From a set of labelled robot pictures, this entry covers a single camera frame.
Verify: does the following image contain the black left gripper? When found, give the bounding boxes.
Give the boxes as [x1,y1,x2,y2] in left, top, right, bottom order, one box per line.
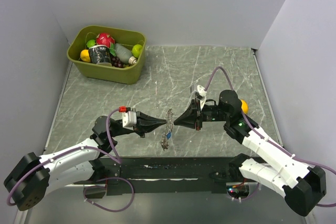
[110,111,166,138]

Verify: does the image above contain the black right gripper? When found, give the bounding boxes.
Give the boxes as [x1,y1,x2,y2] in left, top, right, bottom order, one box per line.
[174,98,229,131]

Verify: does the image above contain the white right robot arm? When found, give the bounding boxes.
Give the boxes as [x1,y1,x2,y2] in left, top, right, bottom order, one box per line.
[174,90,327,217]

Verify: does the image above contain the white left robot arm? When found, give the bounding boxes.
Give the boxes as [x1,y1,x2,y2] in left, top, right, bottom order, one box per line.
[4,110,167,211]

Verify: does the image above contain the olive green plastic bin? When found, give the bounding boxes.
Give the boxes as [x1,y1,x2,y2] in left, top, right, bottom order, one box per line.
[67,25,146,84]

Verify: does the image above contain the yellow lemon on table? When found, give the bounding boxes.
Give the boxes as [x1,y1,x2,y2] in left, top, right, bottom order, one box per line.
[241,99,249,114]

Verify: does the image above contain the dark purple grapes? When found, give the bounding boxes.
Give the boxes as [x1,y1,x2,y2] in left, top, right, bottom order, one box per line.
[111,57,124,68]

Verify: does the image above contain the grey plastic bottle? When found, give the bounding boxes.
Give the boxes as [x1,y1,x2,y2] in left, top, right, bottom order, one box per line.
[114,43,137,65]

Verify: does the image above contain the green apple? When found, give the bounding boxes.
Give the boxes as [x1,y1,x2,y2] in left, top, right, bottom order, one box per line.
[132,44,143,58]

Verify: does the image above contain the black instant noodle cup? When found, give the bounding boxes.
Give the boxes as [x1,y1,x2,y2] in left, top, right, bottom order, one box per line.
[88,45,112,66]

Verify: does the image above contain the yellow lemon in bin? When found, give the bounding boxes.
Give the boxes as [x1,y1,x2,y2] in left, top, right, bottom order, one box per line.
[80,49,91,63]

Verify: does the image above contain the red dragon fruit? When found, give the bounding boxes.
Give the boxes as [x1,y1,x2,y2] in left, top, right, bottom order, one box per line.
[96,33,115,48]

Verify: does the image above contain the green lime in bin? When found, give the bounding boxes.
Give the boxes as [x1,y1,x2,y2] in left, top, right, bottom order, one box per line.
[86,39,97,48]

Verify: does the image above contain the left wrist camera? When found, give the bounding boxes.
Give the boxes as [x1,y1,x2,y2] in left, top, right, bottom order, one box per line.
[119,106,137,128]

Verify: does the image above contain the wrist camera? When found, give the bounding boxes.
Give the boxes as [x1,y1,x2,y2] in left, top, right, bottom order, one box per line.
[190,84,207,110]
[119,106,137,128]

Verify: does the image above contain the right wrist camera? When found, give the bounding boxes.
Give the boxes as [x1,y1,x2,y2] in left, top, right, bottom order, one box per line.
[190,84,207,110]

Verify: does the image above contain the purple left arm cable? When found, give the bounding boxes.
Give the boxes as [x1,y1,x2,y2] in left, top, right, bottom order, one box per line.
[5,108,124,206]

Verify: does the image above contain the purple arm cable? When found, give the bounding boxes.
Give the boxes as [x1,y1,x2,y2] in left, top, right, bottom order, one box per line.
[5,108,124,206]
[204,66,336,206]

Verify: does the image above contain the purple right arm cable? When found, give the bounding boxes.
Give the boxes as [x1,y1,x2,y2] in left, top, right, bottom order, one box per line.
[204,66,336,206]

